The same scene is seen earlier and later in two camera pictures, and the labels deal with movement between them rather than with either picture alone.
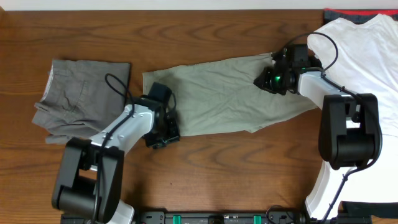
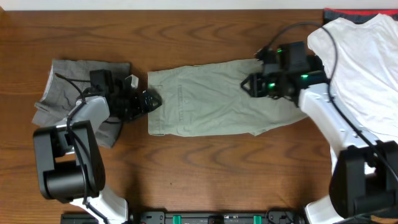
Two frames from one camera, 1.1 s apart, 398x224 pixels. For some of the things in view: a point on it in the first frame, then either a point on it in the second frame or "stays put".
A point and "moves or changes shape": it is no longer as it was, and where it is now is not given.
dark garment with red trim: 356,15 stays put
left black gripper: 175,137 → 142,109
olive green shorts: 222,97 moves or changes shape
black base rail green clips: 212,216 stays put
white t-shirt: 359,55 stays put
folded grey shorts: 80,97 stays put
